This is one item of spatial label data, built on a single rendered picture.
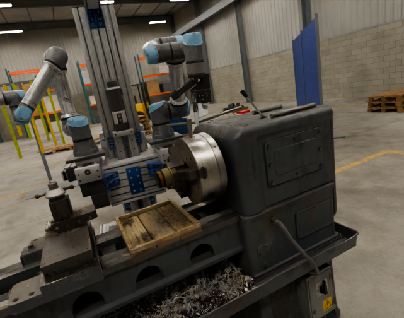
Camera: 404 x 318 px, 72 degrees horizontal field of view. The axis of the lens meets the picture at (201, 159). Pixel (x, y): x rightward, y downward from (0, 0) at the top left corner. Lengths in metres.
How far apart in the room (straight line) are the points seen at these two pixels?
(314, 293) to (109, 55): 1.82
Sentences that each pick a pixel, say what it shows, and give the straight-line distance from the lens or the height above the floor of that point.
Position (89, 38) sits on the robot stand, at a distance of 2.02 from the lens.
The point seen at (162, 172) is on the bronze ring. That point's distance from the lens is 1.23.
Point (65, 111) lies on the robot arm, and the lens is 1.96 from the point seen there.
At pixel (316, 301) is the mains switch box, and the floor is 0.30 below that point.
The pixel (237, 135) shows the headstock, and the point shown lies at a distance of 1.15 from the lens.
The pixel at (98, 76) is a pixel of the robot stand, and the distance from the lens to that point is 1.99.
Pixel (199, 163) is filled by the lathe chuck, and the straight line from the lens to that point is 1.15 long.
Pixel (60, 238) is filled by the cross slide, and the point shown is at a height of 0.97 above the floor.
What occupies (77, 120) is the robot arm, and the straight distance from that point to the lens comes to 1.81.
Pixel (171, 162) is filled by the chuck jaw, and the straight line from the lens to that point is 1.28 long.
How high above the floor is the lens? 1.45
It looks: 15 degrees down
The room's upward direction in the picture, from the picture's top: 10 degrees counter-clockwise
